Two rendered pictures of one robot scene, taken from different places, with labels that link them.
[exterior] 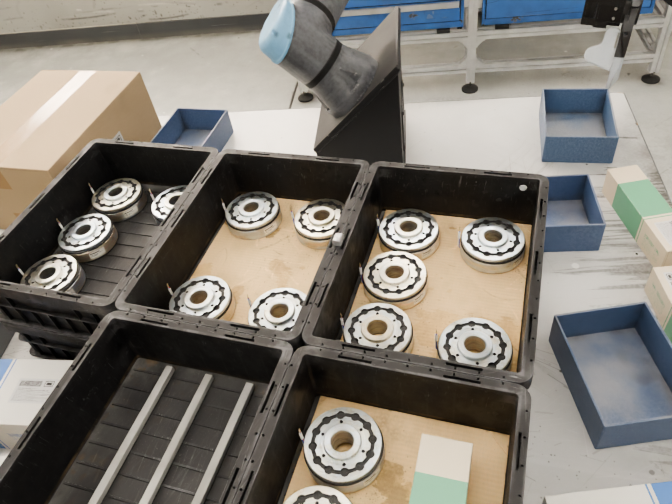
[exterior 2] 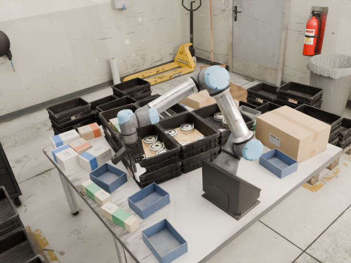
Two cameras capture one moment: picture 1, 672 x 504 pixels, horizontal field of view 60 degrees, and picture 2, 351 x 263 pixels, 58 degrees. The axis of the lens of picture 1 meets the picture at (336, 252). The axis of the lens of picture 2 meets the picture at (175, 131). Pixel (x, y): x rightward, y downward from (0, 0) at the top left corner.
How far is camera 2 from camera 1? 238 cm
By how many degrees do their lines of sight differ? 91
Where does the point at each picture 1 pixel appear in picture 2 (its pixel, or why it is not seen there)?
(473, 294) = not seen: hidden behind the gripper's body
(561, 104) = (179, 252)
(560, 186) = (149, 209)
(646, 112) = not seen: outside the picture
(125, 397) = not seen: hidden behind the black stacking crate
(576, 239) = (134, 198)
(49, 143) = (270, 118)
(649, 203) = (119, 213)
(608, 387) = (110, 179)
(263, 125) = (276, 186)
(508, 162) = (177, 220)
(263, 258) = (189, 140)
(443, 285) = (148, 154)
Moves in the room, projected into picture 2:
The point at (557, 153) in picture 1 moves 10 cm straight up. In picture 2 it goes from (161, 226) to (160, 213)
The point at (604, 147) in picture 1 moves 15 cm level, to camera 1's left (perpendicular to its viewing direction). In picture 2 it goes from (145, 232) to (163, 214)
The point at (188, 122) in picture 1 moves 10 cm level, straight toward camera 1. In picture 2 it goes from (295, 168) to (279, 165)
